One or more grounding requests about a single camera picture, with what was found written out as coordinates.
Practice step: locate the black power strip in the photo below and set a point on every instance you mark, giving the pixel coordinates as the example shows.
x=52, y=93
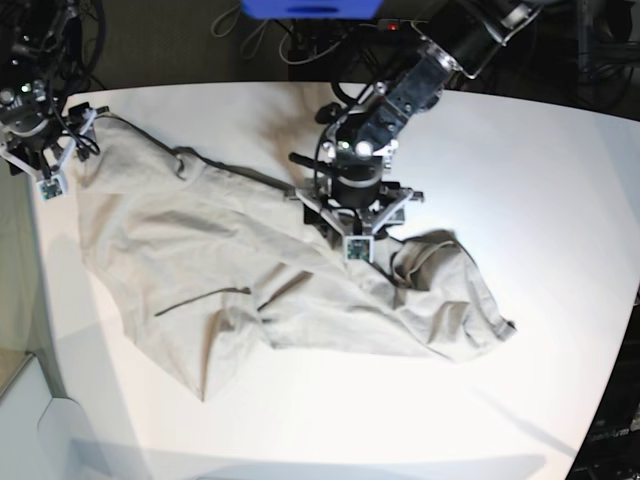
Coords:
x=389, y=25

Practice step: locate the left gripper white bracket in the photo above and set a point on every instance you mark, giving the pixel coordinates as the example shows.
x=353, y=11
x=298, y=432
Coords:
x=339, y=211

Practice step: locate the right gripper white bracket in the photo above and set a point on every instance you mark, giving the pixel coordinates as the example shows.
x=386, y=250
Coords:
x=42, y=148

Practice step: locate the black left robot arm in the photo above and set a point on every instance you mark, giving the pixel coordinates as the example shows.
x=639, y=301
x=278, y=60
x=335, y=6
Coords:
x=360, y=137

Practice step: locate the blue plastic box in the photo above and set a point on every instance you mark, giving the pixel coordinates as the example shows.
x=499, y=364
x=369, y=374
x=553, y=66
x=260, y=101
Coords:
x=311, y=9

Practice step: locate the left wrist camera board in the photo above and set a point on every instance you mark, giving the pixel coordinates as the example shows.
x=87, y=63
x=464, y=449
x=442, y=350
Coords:
x=359, y=248

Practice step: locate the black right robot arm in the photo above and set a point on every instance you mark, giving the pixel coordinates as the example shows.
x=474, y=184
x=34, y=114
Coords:
x=42, y=66

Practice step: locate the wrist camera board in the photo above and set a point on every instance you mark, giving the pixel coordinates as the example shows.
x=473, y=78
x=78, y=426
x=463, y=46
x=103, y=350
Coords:
x=51, y=188
x=359, y=248

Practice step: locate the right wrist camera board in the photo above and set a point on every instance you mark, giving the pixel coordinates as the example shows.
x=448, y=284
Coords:
x=51, y=188

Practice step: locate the beige t-shirt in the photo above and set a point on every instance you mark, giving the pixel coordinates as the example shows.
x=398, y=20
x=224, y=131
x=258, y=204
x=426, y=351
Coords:
x=207, y=262

